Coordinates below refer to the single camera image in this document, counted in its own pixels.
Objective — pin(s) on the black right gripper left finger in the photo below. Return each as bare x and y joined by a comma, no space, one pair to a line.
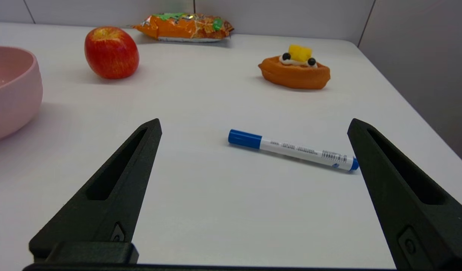
118,195

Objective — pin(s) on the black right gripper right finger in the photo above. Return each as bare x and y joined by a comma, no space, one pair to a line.
411,195

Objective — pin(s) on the blue white marker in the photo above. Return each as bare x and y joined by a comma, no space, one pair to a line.
291,149

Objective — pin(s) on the red apple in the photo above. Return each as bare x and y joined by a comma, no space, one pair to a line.
111,52

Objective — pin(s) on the pink bowl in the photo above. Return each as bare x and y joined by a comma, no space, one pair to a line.
10,92

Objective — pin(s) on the orange waffle toy with fruit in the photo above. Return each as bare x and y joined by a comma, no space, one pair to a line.
294,75

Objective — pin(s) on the orange green snack bag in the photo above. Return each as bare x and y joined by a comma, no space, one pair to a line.
182,26

